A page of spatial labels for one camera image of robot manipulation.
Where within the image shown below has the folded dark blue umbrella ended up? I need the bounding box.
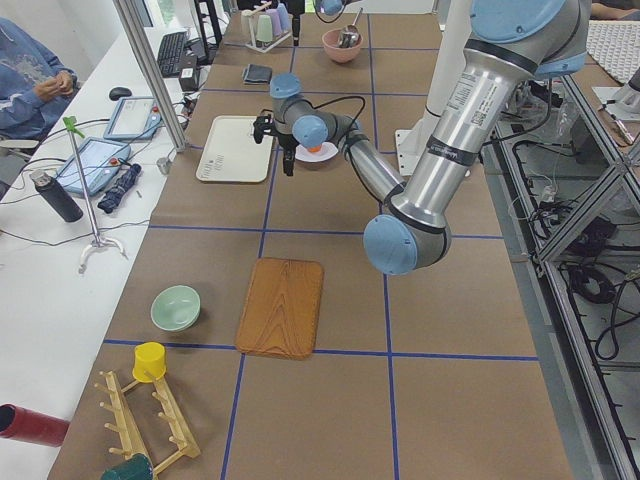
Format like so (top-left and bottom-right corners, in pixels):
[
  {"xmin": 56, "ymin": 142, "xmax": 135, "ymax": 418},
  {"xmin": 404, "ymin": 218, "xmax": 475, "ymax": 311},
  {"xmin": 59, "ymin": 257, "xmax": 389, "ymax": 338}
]
[{"xmin": 98, "ymin": 163, "xmax": 142, "ymax": 214}]

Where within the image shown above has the blue pastel cup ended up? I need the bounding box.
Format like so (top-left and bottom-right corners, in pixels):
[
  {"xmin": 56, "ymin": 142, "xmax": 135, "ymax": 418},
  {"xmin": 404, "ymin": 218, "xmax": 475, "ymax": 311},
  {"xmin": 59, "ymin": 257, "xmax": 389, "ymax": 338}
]
[{"xmin": 276, "ymin": 3, "xmax": 291, "ymax": 32}]

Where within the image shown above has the person in blue hoodie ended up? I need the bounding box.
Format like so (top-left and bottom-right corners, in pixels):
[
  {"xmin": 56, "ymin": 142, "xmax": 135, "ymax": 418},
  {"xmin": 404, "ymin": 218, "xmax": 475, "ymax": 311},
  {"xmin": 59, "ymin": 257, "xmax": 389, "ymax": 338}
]
[{"xmin": 1, "ymin": 18, "xmax": 78, "ymax": 140}]

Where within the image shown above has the wooden mug rack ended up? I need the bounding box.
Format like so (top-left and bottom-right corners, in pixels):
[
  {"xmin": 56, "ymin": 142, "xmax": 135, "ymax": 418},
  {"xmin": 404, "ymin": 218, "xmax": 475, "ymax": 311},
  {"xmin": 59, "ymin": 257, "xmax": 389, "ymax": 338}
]
[{"xmin": 94, "ymin": 371, "xmax": 201, "ymax": 479}]

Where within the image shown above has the small metal cylinder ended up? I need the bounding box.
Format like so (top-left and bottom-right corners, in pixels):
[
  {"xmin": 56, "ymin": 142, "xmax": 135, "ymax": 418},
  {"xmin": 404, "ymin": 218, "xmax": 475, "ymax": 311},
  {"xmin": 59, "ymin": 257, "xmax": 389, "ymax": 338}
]
[{"xmin": 156, "ymin": 157, "xmax": 171, "ymax": 175}]

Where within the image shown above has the teach pendant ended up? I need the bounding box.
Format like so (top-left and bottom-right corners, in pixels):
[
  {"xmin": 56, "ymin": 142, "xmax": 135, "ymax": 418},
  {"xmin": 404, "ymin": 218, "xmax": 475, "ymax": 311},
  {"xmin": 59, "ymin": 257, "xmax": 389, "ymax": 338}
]
[
  {"xmin": 56, "ymin": 137, "xmax": 131, "ymax": 196},
  {"xmin": 103, "ymin": 96, "xmax": 162, "ymax": 141}
]

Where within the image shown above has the yellow mug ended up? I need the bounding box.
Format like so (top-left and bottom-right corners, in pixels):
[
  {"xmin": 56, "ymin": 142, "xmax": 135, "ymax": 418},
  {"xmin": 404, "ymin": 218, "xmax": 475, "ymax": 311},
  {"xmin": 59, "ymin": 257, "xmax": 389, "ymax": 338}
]
[{"xmin": 132, "ymin": 342, "xmax": 167, "ymax": 383}]

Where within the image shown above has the metal stand green clip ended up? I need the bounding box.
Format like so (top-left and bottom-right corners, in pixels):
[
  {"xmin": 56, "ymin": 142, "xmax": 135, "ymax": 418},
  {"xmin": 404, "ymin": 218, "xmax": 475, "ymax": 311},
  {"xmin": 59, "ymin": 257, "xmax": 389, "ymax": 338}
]
[{"xmin": 62, "ymin": 116, "xmax": 127, "ymax": 274}]

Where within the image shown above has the grey folded cloth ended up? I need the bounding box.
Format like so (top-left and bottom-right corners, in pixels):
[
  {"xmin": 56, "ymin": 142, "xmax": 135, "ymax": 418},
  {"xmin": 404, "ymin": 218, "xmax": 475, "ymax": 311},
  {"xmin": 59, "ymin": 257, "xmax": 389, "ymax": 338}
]
[{"xmin": 242, "ymin": 64, "xmax": 273, "ymax": 85}]

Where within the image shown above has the teach pendant far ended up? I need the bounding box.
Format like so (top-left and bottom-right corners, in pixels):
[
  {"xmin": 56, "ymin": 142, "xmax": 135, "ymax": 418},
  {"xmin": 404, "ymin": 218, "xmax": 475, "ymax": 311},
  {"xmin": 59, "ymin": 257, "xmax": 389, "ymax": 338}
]
[{"xmin": 103, "ymin": 96, "xmax": 162, "ymax": 141}]

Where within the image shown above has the teach pendant near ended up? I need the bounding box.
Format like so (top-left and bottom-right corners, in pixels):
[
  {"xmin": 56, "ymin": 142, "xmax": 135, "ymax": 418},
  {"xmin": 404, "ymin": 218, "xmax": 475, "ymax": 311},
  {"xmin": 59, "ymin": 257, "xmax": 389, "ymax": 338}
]
[{"xmin": 56, "ymin": 137, "xmax": 131, "ymax": 196}]

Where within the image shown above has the white round plate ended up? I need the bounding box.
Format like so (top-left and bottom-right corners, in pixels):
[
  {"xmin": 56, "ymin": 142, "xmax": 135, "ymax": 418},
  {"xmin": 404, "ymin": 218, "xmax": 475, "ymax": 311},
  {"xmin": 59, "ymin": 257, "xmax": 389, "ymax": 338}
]
[{"xmin": 295, "ymin": 142, "xmax": 338, "ymax": 163}]

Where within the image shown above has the wooden brown tray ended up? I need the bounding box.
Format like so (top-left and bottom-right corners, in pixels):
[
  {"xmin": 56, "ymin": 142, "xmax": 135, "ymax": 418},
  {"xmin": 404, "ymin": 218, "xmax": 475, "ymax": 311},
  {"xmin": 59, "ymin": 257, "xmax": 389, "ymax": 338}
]
[{"xmin": 235, "ymin": 258, "xmax": 324, "ymax": 360}]

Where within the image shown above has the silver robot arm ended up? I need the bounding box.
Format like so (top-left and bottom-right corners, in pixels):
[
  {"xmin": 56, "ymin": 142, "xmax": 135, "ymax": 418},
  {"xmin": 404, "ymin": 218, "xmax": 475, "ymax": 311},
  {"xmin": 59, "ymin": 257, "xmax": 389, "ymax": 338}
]
[
  {"xmin": 264, "ymin": 1, "xmax": 591, "ymax": 275},
  {"xmin": 313, "ymin": 0, "xmax": 358, "ymax": 16}
]

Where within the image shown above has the aluminium frame post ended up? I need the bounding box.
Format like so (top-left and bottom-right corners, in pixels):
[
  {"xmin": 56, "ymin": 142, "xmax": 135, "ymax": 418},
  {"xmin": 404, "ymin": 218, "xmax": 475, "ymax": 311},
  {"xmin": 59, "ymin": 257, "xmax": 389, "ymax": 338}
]
[{"xmin": 113, "ymin": 0, "xmax": 187, "ymax": 153}]

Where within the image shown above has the black computer mouse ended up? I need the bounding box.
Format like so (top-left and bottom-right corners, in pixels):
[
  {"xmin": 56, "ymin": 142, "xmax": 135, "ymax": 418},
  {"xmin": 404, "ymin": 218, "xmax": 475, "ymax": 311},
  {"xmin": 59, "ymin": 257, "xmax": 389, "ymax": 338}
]
[{"xmin": 108, "ymin": 87, "xmax": 132, "ymax": 101}]

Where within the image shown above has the metal scoop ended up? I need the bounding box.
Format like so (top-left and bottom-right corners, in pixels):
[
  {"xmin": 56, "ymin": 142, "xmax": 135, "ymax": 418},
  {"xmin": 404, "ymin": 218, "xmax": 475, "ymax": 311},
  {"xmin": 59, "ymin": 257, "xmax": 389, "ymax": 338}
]
[{"xmin": 337, "ymin": 9, "xmax": 363, "ymax": 49}]

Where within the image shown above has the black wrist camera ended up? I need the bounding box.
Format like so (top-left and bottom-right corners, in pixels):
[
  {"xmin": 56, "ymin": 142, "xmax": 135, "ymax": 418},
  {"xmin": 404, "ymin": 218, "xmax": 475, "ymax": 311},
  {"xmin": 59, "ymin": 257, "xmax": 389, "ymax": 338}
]
[{"xmin": 253, "ymin": 114, "xmax": 273, "ymax": 144}]

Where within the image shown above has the green ceramic bowl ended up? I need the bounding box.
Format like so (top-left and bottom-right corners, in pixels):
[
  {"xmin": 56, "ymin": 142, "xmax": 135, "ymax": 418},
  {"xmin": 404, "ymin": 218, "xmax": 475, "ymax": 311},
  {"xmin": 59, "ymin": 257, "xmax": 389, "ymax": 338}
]
[{"xmin": 150, "ymin": 285, "xmax": 201, "ymax": 332}]

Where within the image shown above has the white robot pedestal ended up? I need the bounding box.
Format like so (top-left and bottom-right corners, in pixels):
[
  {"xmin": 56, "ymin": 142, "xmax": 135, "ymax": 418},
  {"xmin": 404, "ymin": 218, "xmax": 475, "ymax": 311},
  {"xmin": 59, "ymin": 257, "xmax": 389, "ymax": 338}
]
[{"xmin": 395, "ymin": 0, "xmax": 472, "ymax": 176}]

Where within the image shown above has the black keyboard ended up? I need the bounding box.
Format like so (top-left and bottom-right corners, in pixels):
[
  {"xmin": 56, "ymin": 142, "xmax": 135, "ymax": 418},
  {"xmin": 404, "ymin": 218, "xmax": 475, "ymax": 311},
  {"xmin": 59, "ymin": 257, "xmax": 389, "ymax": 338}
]
[{"xmin": 156, "ymin": 31, "xmax": 188, "ymax": 78}]

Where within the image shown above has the pink bowl with ice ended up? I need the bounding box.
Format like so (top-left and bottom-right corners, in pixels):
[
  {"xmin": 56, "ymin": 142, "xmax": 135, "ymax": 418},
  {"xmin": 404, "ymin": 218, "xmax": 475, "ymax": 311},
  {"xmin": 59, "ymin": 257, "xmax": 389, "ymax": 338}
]
[{"xmin": 321, "ymin": 29, "xmax": 363, "ymax": 64}]

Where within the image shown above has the red bottle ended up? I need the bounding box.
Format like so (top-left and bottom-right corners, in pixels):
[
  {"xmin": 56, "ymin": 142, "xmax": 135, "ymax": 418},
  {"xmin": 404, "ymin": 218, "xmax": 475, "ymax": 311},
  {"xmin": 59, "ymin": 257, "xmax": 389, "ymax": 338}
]
[{"xmin": 1, "ymin": 404, "xmax": 70, "ymax": 447}]

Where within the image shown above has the purple pastel cup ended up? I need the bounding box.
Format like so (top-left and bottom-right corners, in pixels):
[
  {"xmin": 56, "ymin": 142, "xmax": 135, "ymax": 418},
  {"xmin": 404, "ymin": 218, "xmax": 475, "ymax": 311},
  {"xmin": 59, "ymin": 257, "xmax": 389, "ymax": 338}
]
[{"xmin": 265, "ymin": 8, "xmax": 282, "ymax": 37}]

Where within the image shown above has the black thermos bottle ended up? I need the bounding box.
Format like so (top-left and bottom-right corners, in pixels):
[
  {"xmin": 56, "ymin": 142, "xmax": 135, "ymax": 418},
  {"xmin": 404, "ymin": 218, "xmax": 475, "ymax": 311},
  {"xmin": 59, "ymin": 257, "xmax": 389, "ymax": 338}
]
[{"xmin": 30, "ymin": 169, "xmax": 83, "ymax": 223}]

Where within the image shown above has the cream bear tray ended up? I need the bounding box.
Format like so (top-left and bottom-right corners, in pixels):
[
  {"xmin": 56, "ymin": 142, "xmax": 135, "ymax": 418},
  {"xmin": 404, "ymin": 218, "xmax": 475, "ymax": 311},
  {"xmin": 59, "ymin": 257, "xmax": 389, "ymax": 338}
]
[{"xmin": 195, "ymin": 115, "xmax": 273, "ymax": 183}]

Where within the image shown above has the dark green mug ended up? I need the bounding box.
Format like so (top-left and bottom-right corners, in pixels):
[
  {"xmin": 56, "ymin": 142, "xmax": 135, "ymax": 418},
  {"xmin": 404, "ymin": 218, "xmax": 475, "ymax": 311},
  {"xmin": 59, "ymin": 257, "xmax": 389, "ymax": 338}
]
[{"xmin": 100, "ymin": 453, "xmax": 154, "ymax": 480}]

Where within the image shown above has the white cup rack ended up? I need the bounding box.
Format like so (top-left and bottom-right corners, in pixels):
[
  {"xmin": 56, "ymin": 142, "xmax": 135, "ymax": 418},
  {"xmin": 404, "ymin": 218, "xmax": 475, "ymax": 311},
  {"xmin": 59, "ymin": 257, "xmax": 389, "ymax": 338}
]
[{"xmin": 240, "ymin": 1, "xmax": 292, "ymax": 53}]

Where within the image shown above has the black small box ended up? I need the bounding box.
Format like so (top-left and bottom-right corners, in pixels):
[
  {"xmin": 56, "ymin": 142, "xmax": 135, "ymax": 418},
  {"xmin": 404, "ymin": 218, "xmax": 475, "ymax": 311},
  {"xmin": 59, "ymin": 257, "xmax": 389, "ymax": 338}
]
[{"xmin": 178, "ymin": 67, "xmax": 200, "ymax": 92}]

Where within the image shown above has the green pastel cup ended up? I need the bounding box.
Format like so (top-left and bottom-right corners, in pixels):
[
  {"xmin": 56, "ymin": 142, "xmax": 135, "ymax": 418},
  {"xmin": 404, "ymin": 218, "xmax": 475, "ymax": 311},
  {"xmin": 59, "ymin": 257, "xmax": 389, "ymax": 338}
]
[{"xmin": 256, "ymin": 14, "xmax": 273, "ymax": 44}]

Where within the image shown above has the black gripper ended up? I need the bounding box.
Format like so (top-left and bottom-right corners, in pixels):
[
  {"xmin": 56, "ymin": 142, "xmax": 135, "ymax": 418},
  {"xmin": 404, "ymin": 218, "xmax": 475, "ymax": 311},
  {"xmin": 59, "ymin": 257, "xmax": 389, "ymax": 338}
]
[{"xmin": 277, "ymin": 133, "xmax": 298, "ymax": 176}]

